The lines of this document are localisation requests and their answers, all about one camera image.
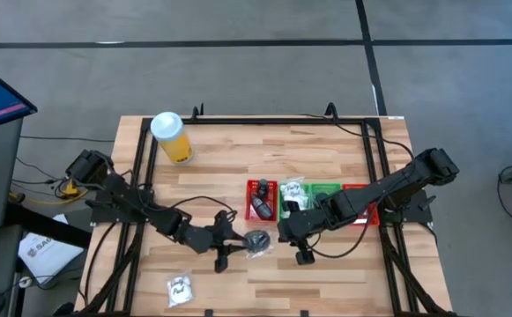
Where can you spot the yellow wipes canister white lid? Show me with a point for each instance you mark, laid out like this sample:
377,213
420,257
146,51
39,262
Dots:
172,136

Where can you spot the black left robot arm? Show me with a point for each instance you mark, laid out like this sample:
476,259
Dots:
167,220

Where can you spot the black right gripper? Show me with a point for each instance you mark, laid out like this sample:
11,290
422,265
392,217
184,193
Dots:
299,226

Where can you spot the red plastic basket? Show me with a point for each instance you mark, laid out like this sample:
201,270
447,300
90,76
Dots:
372,218
252,211

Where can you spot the black table beam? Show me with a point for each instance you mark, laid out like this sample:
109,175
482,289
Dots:
48,224

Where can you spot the person's shoe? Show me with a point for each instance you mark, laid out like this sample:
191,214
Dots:
64,309

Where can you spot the white printed booklet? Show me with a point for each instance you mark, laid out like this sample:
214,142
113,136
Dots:
46,253

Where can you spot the white round plug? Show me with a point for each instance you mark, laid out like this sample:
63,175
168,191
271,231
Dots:
25,282

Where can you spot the black aluminium table frame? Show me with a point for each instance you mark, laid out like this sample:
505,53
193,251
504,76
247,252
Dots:
260,120

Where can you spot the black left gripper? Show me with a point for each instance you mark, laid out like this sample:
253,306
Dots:
222,222

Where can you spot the clear vanity pad bag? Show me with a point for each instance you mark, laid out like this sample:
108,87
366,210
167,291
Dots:
180,290
294,190

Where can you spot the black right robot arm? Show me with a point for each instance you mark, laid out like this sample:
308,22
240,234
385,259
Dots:
396,185

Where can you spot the grey travel bottle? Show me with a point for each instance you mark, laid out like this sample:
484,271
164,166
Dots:
262,208
262,187

